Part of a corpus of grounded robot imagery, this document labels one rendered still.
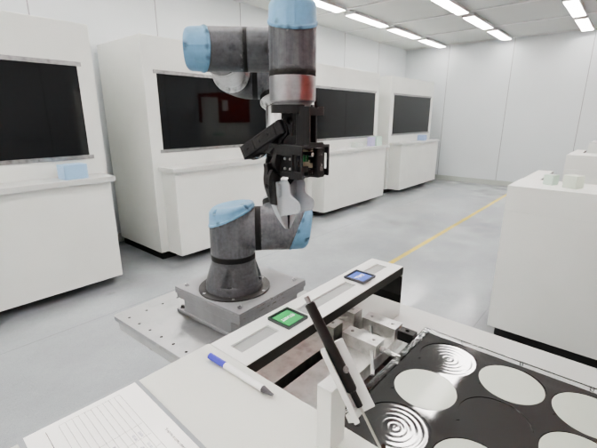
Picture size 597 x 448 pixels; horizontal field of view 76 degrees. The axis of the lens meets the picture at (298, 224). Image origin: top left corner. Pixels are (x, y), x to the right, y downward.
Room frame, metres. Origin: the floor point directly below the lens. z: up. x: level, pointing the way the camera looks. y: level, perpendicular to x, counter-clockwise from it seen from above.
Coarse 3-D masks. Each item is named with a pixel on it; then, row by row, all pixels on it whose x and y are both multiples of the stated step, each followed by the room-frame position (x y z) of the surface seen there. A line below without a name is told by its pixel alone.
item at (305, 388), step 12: (348, 348) 0.68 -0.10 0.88; (396, 348) 0.72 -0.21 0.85; (360, 360) 0.64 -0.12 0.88; (384, 360) 0.68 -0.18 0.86; (312, 372) 0.61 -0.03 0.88; (324, 372) 0.61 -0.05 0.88; (360, 372) 0.61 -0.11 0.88; (300, 384) 0.57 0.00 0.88; (312, 384) 0.57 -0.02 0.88; (300, 396) 0.54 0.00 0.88; (312, 396) 0.54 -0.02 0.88
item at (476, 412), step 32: (416, 352) 0.64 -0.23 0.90; (448, 352) 0.64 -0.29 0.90; (480, 352) 0.64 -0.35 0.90; (384, 384) 0.55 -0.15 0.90; (480, 384) 0.55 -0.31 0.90; (544, 384) 0.55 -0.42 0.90; (384, 416) 0.48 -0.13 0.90; (416, 416) 0.48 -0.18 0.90; (448, 416) 0.48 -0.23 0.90; (480, 416) 0.48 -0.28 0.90; (512, 416) 0.48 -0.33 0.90; (544, 416) 0.48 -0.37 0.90
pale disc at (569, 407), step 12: (564, 396) 0.52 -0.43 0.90; (576, 396) 0.52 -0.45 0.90; (588, 396) 0.52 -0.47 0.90; (564, 408) 0.49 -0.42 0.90; (576, 408) 0.49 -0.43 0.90; (588, 408) 0.49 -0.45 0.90; (564, 420) 0.47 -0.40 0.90; (576, 420) 0.47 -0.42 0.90; (588, 420) 0.47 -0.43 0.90; (588, 432) 0.45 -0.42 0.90
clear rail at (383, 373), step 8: (424, 328) 0.72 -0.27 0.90; (416, 336) 0.69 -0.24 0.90; (424, 336) 0.70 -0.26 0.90; (408, 344) 0.66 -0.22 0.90; (416, 344) 0.67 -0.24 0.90; (400, 352) 0.64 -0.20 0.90; (408, 352) 0.64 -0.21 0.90; (392, 360) 0.61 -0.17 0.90; (400, 360) 0.62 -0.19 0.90; (392, 368) 0.59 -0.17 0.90; (376, 376) 0.57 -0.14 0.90; (384, 376) 0.57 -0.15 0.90; (368, 384) 0.55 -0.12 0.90; (376, 384) 0.55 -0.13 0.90
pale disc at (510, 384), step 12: (480, 372) 0.58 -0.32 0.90; (492, 372) 0.58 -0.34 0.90; (504, 372) 0.58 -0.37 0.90; (516, 372) 0.58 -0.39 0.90; (492, 384) 0.55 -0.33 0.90; (504, 384) 0.55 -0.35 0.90; (516, 384) 0.55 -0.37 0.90; (528, 384) 0.55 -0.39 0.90; (504, 396) 0.52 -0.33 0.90; (516, 396) 0.52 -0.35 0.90; (528, 396) 0.52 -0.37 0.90; (540, 396) 0.52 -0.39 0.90
